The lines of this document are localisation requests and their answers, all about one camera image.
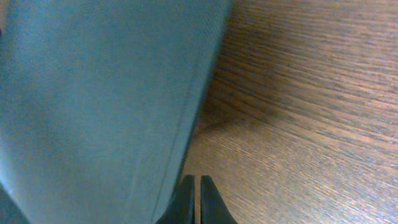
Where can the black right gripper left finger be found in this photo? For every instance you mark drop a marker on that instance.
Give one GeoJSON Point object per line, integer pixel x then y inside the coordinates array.
{"type": "Point", "coordinates": [181, 208]}

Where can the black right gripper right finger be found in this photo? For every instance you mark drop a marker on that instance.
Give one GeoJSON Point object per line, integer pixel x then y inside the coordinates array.
{"type": "Point", "coordinates": [213, 210]}

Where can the black box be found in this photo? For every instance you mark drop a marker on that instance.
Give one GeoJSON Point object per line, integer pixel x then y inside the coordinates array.
{"type": "Point", "coordinates": [99, 100]}

